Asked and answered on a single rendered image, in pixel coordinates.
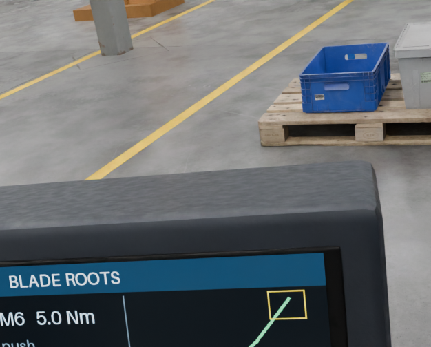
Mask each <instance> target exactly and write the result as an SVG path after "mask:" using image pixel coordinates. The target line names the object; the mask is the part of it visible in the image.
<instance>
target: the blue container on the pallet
mask: <svg viewBox="0 0 431 347"><path fill-rule="evenodd" d="M389 51H390V50H389V42H384V43H362V44H352V45H332V46H323V47H321V48H320V49H319V51H318V52H317V53H316V54H315V55H314V56H313V58H312V59H311V60H310V61H309V62H308V63H307V64H306V66H305V67H304V69H303V70H302V71H301V72H300V73H299V79H300V82H299V83H300V84H301V91H302V95H301V97H302V111H303V112H306V113H329V112H373V111H375V110H377V108H378V106H379V103H380V101H381V98H382V96H383V94H384V92H385V90H386V88H387V85H388V83H389V80H390V78H391V74H390V55H389ZM355 54H367V58H366V59H356V58H355ZM345 55H347V58H348V59H345Z"/></svg>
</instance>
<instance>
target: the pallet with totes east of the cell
mask: <svg viewBox="0 0 431 347"><path fill-rule="evenodd" d="M299 82H300V79H299V78H294V79H293V80H292V81H291V82H290V83H289V84H288V87H286V88H285V89H284V91H283V92H282V94H280V95H279V96H278V97H277V99H276V100H275V101H274V102H273V103H274V105H271V106H270V107H269V108H268V109H267V113H264V114H263V115H262V117H261V118H260V119H259V121H258V126H259V132H260V140H261V145H262V146H294V145H321V146H358V145H431V135H414V136H389V135H386V123H420V122H426V123H430V122H431V109H406V106H405V101H404V97H403V89H402V84H401V77H400V73H399V74H391V78H390V80H389V83H388V85H387V88H386V90H385V92H384V94H383V96H382V98H381V101H380V103H379V106H378V108H377V110H375V111H373V112H329V113H306V112H303V111H302V97H301V95H302V91H301V84H300V83H299ZM327 124H356V125H355V136H300V137H292V136H289V130H288V126H289V125H327Z"/></svg>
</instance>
